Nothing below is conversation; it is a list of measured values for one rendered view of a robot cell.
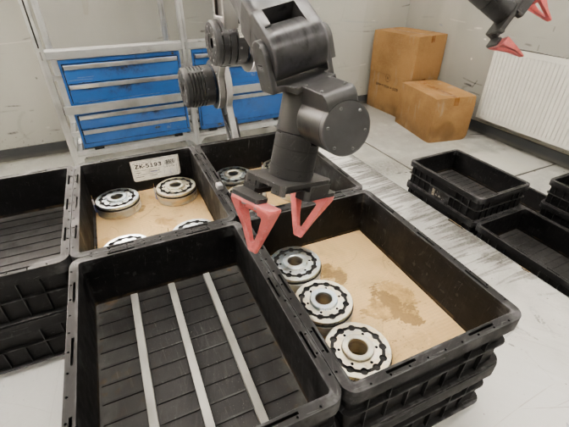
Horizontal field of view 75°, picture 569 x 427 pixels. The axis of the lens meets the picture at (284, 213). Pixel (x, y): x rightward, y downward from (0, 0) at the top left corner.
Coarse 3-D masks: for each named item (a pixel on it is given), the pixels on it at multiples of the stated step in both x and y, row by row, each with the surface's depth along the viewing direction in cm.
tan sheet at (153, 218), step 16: (144, 192) 101; (96, 208) 95; (144, 208) 95; (160, 208) 95; (176, 208) 95; (192, 208) 95; (112, 224) 89; (128, 224) 89; (144, 224) 89; (160, 224) 89; (176, 224) 89
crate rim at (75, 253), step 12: (132, 156) 97; (144, 156) 98; (204, 168) 92; (216, 192) 82; (72, 204) 78; (228, 204) 78; (72, 216) 74; (228, 216) 74; (72, 228) 71; (192, 228) 71; (72, 240) 67; (132, 240) 67; (144, 240) 67; (72, 252) 64; (84, 252) 64; (96, 252) 64
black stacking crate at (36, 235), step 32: (0, 192) 88; (32, 192) 91; (64, 192) 94; (0, 224) 89; (32, 224) 89; (0, 256) 79; (32, 256) 79; (32, 288) 64; (64, 288) 66; (0, 320) 65
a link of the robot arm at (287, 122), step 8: (288, 96) 43; (296, 96) 42; (288, 104) 43; (296, 104) 43; (280, 112) 45; (288, 112) 43; (296, 112) 43; (280, 120) 45; (288, 120) 44; (296, 120) 43; (280, 128) 45; (288, 128) 44; (296, 128) 43
